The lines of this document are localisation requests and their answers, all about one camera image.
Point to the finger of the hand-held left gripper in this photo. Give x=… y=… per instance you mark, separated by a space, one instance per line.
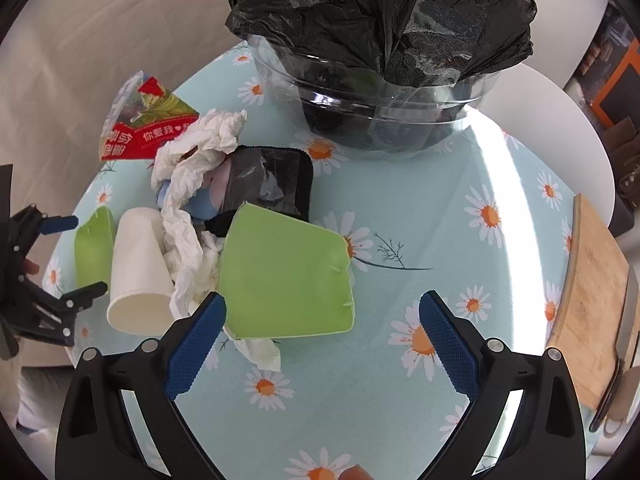
x=85 y=296
x=60 y=222

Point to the black plastic bin bag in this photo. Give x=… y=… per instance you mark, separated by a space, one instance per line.
x=380 y=10

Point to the red snack packet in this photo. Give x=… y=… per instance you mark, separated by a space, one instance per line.
x=145 y=130

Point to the orange cardboard box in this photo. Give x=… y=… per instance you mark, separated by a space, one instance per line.
x=617 y=90

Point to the kitchen knife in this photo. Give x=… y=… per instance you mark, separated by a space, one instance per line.
x=629 y=325

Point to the white chair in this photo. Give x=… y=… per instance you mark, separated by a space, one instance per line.
x=550 y=125

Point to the white tissue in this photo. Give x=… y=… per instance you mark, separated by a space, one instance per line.
x=190 y=170

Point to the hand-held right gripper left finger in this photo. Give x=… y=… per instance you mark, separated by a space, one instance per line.
x=195 y=350

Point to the person's left hand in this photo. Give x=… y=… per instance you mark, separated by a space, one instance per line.
x=31 y=266

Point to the wooden cutting board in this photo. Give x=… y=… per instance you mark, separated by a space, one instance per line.
x=590 y=285

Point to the clear plastic bin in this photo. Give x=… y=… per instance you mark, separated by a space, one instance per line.
x=280 y=75

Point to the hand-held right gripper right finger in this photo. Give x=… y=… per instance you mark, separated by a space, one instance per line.
x=447 y=345

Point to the daisy print tablecloth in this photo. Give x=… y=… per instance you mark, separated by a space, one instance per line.
x=400 y=240

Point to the small blue packet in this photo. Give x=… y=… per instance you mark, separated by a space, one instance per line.
x=200 y=205

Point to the black plastic wrapper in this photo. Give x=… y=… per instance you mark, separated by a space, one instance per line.
x=270 y=180

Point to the white paper cup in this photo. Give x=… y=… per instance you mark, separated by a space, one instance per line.
x=137 y=270

